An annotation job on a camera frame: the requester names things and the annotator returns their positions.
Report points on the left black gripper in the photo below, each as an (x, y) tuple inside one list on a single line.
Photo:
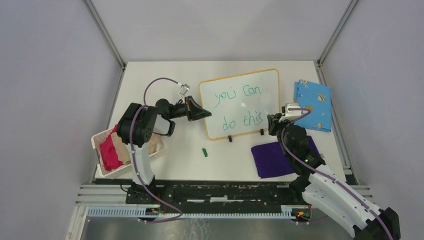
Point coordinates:
[(200, 112)]

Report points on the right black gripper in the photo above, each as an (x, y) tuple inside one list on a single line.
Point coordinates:
[(273, 123)]

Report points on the green marker cap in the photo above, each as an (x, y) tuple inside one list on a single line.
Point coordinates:
[(205, 152)]

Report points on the yellow framed whiteboard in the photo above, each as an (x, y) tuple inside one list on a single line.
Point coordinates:
[(237, 102)]

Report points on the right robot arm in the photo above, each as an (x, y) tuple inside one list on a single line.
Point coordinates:
[(318, 185)]

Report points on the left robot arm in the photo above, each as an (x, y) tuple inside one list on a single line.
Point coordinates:
[(137, 126)]

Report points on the purple cloth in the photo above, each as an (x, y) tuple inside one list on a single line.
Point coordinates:
[(271, 160)]

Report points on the blue cartoon cloth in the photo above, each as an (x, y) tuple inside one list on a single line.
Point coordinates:
[(317, 98)]

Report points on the tan cloth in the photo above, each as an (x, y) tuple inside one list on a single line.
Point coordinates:
[(124, 155)]

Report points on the white plastic basket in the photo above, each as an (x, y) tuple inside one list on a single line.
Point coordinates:
[(97, 139)]

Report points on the red cloth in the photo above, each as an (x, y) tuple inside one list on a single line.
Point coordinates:
[(109, 155)]

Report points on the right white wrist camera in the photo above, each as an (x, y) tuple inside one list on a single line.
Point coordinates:
[(292, 111)]

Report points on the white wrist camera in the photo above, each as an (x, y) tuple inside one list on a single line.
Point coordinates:
[(183, 89), (292, 111)]

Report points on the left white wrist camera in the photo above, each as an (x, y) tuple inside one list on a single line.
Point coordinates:
[(183, 89)]

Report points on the right aluminium frame post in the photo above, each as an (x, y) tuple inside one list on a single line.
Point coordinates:
[(337, 31)]

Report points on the aluminium frame post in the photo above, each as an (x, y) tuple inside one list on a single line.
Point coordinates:
[(94, 13), (337, 31)]

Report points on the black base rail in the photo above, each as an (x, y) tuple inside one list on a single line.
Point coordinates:
[(215, 197)]

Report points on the white slotted cable duct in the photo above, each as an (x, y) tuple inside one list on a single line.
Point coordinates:
[(145, 212)]

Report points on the left aluminium frame post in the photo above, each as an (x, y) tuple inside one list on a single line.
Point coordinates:
[(94, 13)]

